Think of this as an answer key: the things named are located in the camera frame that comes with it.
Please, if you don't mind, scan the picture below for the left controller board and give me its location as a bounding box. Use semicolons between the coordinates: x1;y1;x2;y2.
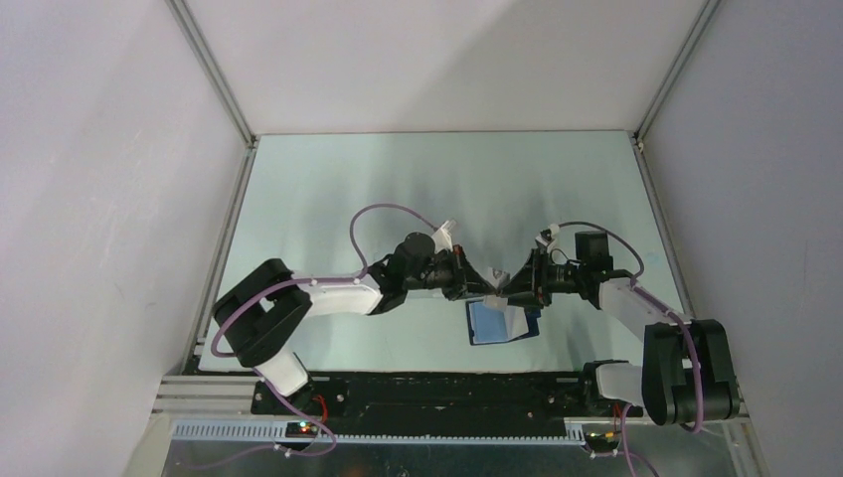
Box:
284;421;321;438

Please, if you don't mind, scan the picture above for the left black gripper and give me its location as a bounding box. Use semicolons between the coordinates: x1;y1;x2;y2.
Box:
405;244;495;301

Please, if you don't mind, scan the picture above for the controller board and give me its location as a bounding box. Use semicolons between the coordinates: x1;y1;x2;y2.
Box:
583;431;621;457
284;421;321;438

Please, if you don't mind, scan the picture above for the left aluminium frame post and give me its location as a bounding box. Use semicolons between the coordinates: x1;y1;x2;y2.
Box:
165;0;256;148

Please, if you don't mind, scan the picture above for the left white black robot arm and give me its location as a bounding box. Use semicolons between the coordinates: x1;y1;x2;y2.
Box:
210;233;497;414

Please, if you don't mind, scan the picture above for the aluminium frame post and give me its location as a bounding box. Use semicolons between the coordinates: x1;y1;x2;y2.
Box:
633;0;723;143
165;0;256;148

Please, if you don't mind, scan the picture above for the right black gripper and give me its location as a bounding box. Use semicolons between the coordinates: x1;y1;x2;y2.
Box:
496;247;586;309

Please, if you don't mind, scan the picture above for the right aluminium frame post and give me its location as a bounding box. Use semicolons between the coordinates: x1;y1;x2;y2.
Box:
633;0;723;143

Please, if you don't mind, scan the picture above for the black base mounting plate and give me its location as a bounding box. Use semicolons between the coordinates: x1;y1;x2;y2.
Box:
291;372;624;437

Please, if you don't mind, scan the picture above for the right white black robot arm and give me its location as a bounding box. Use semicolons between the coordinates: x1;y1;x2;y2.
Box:
497;222;742;432

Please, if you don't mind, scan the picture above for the grey slotted cable duct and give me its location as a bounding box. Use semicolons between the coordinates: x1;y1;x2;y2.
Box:
172;419;586;446

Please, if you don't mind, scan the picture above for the right controller board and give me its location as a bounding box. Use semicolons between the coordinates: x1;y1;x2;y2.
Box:
583;431;621;457

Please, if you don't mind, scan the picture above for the blue leather card holder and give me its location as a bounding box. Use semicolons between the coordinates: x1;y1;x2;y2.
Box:
465;300;542;346

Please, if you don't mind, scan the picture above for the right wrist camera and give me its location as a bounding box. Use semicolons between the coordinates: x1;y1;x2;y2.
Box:
535;224;561;253

